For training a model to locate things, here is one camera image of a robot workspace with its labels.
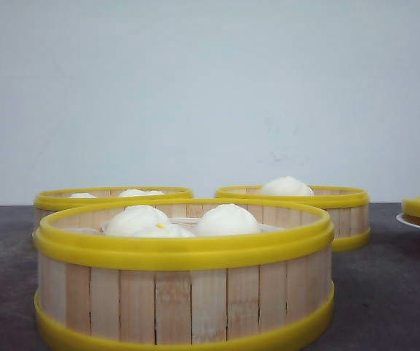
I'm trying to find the bamboo steamer basket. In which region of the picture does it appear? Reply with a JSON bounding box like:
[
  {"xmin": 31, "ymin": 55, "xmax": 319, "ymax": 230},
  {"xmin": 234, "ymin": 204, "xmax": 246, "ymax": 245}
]
[
  {"xmin": 215, "ymin": 185, "xmax": 370, "ymax": 252},
  {"xmin": 33, "ymin": 199, "xmax": 334, "ymax": 350},
  {"xmin": 34, "ymin": 186, "xmax": 193, "ymax": 229}
]

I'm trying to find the white plate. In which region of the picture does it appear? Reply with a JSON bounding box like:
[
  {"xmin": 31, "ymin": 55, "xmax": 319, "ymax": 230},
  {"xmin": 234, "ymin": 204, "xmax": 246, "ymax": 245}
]
[{"xmin": 396, "ymin": 213, "xmax": 420, "ymax": 234}]

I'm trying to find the white bun right basket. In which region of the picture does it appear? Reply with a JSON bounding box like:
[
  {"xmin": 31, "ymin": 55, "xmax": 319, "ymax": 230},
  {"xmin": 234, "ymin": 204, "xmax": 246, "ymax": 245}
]
[{"xmin": 260, "ymin": 176, "xmax": 314, "ymax": 196}]

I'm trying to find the white bun front left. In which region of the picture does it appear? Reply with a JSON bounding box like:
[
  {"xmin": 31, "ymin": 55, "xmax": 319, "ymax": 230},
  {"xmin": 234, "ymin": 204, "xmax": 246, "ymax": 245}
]
[{"xmin": 104, "ymin": 205, "xmax": 170, "ymax": 237}]

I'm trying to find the white bun front right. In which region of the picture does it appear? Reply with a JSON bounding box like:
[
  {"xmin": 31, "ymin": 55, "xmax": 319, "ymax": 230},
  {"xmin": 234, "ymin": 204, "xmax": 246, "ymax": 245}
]
[{"xmin": 195, "ymin": 203, "xmax": 261, "ymax": 237}]

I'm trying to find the white bun yellow dot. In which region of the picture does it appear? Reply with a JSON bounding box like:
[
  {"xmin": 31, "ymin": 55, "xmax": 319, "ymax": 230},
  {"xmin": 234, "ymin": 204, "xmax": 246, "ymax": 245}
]
[{"xmin": 132, "ymin": 224, "xmax": 195, "ymax": 238}]

